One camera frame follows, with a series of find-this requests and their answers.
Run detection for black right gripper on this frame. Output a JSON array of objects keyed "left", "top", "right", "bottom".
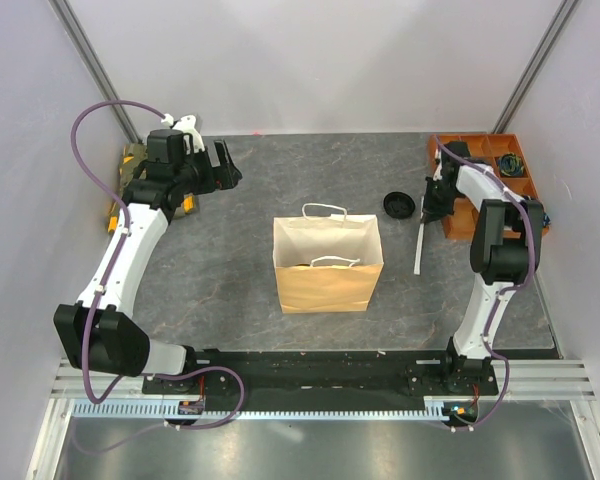
[{"left": 422, "top": 175, "right": 461, "bottom": 224}]

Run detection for white paper-wrapped straw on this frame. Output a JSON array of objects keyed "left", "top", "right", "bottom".
[{"left": 413, "top": 196, "right": 425, "bottom": 276}]

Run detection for brown paper takeout bag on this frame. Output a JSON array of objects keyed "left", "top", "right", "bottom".
[{"left": 272, "top": 203, "right": 384, "bottom": 314}]

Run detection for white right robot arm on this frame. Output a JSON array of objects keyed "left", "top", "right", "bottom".
[{"left": 421, "top": 137, "right": 544, "bottom": 394}]

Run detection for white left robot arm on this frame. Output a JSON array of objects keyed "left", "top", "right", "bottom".
[{"left": 53, "top": 129, "right": 242, "bottom": 393}]

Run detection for orange compartment tray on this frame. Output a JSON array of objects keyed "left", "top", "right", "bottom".
[{"left": 437, "top": 133, "right": 539, "bottom": 241}]

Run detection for camouflage folded cloth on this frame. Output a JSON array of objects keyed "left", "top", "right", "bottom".
[{"left": 104, "top": 142, "right": 199, "bottom": 236}]

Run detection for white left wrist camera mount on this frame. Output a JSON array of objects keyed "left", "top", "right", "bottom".
[{"left": 161, "top": 114, "right": 205, "bottom": 153}]

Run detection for blue green hair ties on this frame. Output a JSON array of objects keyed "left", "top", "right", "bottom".
[{"left": 496, "top": 152, "right": 526, "bottom": 177}]

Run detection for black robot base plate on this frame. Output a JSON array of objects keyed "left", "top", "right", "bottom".
[{"left": 142, "top": 347, "right": 501, "bottom": 401}]

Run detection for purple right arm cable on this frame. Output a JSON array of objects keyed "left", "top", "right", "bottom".
[{"left": 432, "top": 133, "right": 539, "bottom": 434}]

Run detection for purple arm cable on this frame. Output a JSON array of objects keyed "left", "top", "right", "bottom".
[
  {"left": 69, "top": 99, "right": 246, "bottom": 455},
  {"left": 432, "top": 133, "right": 539, "bottom": 434}
]

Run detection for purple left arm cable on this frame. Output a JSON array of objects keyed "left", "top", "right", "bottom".
[{"left": 69, "top": 99, "right": 246, "bottom": 455}]

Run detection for grey slotted cable duct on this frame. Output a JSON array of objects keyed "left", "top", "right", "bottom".
[{"left": 72, "top": 397, "right": 481, "bottom": 420}]

